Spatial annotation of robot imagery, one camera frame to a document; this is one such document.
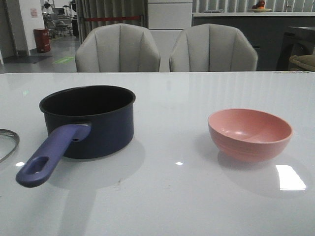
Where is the red barrier belt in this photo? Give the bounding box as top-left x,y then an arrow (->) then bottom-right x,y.
84,15 -> 142,22

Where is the pink bowl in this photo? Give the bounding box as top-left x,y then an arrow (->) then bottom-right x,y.
208,108 -> 293,162

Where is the left beige chair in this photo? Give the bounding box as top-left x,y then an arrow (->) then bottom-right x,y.
75,24 -> 160,72

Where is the olive cushion seat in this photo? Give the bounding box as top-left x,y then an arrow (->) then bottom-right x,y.
289,54 -> 315,72

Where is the dark blue saucepan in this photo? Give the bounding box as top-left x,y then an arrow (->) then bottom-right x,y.
16,85 -> 136,187

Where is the right beige chair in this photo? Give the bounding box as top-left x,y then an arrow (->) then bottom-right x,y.
169,24 -> 258,72

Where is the glass lid with blue knob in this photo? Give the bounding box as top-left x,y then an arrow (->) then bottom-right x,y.
0,129 -> 20,162

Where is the dark grey counter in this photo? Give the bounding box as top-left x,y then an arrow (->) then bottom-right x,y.
192,12 -> 315,71

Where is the white cabinet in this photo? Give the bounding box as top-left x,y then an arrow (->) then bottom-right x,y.
148,0 -> 193,72

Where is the fruit plate on counter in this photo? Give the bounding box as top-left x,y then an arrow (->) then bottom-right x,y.
248,0 -> 272,13

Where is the beige chair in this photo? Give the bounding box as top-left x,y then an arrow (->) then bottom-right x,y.
75,24 -> 160,72
169,24 -> 258,72

